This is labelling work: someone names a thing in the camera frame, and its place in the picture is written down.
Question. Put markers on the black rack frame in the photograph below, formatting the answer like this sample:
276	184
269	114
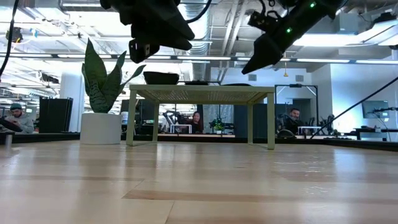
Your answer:
295	85

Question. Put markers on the wall monitor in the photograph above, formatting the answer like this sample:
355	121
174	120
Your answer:
374	109

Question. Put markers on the black square wavy bowl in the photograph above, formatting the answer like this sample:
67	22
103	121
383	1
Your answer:
161	78

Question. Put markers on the green snake plant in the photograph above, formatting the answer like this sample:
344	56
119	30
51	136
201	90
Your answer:
99	87

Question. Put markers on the small black square plate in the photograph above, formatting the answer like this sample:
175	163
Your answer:
196	82

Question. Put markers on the small green potted plant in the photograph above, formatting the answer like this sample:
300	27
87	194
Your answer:
219	127

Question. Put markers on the white plant pot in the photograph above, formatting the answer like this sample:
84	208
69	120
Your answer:
101	129

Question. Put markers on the white ceiling light panel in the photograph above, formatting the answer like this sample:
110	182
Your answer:
342	39

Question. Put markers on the linear ceiling light strip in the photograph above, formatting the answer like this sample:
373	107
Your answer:
202	58

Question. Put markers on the black rounded wavy plate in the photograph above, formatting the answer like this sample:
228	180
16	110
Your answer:
236	83

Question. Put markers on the silver ventilation duct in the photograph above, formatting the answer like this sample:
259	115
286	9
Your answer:
199	59

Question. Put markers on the person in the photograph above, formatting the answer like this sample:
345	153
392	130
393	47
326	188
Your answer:
196	123
23	123
293	121

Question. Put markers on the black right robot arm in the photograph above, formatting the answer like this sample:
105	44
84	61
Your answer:
317	12

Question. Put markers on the silver metal post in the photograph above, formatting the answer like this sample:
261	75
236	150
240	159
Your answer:
8	140

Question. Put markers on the small white table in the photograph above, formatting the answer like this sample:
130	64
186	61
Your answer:
180	127
308	129

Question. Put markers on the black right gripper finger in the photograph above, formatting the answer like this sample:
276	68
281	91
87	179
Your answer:
256	59

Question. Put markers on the green perforated metal shelf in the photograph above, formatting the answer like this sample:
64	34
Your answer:
202	88

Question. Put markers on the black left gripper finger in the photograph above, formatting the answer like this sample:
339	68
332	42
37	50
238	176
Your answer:
161	40
168	25

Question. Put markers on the black partition panel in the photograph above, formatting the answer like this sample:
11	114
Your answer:
56	115
259	119

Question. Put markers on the black hanging ceiling lamp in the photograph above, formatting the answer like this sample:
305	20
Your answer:
14	34

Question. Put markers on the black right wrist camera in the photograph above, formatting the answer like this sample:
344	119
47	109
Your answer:
264	21

